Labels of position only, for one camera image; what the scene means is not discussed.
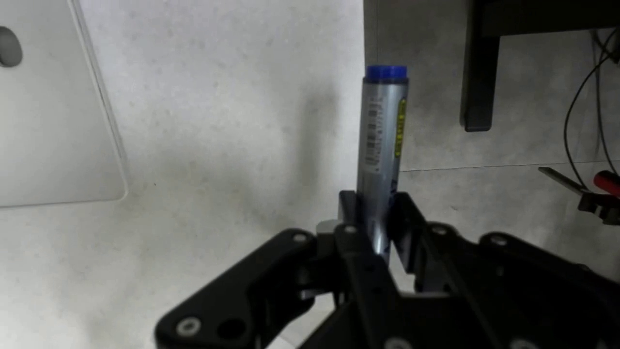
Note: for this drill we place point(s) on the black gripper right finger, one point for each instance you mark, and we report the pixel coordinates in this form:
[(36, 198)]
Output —
[(445, 262)]

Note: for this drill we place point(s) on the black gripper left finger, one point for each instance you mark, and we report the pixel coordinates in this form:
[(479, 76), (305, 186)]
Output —
[(373, 299)]

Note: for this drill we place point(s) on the blue silver marker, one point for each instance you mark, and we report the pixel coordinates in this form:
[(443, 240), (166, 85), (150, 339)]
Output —
[(381, 145)]

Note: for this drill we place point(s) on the clear plastic lunch box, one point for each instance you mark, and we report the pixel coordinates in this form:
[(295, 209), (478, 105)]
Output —
[(59, 138)]

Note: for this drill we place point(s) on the black coffee machine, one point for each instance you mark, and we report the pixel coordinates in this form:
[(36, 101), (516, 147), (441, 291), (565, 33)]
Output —
[(493, 19)]

